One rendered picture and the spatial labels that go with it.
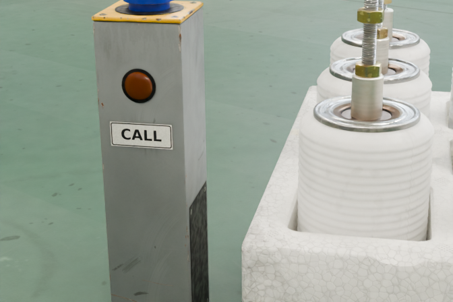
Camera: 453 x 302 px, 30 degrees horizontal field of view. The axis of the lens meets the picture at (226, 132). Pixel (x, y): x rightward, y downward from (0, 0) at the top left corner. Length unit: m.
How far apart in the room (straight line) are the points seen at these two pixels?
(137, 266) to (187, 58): 0.18
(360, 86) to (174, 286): 0.24
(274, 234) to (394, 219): 0.08
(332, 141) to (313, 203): 0.05
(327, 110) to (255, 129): 0.74
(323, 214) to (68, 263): 0.42
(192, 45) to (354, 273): 0.22
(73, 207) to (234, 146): 0.30
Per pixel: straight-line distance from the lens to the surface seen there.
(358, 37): 0.84
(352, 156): 0.57
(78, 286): 0.91
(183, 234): 0.68
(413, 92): 0.70
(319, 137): 0.58
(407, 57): 0.80
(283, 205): 0.63
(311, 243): 0.58
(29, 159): 1.26
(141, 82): 0.64
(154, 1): 0.65
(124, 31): 0.64
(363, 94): 0.60
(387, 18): 0.83
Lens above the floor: 0.44
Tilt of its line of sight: 19 degrees down
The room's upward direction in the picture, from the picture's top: 1 degrees counter-clockwise
